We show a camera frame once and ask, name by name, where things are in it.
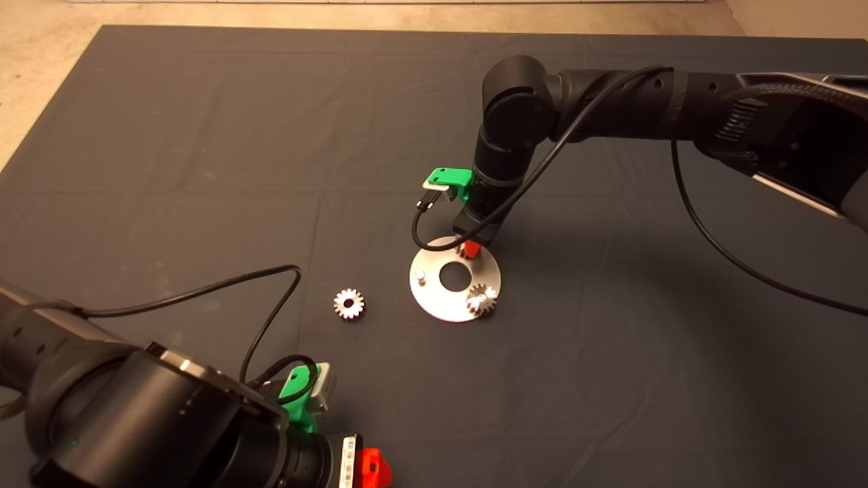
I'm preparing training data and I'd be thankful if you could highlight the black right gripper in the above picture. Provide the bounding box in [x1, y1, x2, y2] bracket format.
[452, 186, 513, 260]

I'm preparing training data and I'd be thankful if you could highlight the left black camera cable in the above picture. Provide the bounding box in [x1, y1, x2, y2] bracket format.
[64, 264, 321, 406]

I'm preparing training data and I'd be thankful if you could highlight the right green camera mount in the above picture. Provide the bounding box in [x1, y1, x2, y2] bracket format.
[431, 167, 474, 203]

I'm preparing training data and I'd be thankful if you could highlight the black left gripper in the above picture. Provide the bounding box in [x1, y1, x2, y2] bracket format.
[288, 432, 393, 488]

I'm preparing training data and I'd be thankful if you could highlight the right black camera cable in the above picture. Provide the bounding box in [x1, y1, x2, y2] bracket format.
[411, 64, 868, 317]

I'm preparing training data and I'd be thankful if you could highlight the bright steel planetary gear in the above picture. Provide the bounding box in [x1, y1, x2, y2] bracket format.
[333, 288, 366, 321]

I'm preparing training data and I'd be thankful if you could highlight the left green camera mount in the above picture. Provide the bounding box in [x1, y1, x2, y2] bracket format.
[278, 365, 321, 433]

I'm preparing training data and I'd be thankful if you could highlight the round metal carrier plate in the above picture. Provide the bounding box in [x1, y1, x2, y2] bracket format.
[409, 235, 501, 323]

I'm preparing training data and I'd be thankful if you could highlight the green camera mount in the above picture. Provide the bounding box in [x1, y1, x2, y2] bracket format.
[431, 167, 474, 203]
[278, 365, 321, 433]

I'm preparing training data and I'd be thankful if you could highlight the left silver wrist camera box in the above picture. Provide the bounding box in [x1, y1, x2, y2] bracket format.
[311, 362, 337, 413]

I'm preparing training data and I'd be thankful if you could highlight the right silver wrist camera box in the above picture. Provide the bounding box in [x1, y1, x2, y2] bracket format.
[422, 178, 457, 203]

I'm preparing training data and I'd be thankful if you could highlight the dark grey table cloth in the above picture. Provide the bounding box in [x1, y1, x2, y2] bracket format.
[0, 26, 868, 488]

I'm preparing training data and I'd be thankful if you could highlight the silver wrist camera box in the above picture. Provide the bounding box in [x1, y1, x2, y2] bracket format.
[422, 178, 457, 203]
[311, 362, 337, 413]

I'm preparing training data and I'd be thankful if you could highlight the black camera cable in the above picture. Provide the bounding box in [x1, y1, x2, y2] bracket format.
[64, 264, 321, 406]
[411, 64, 868, 317]

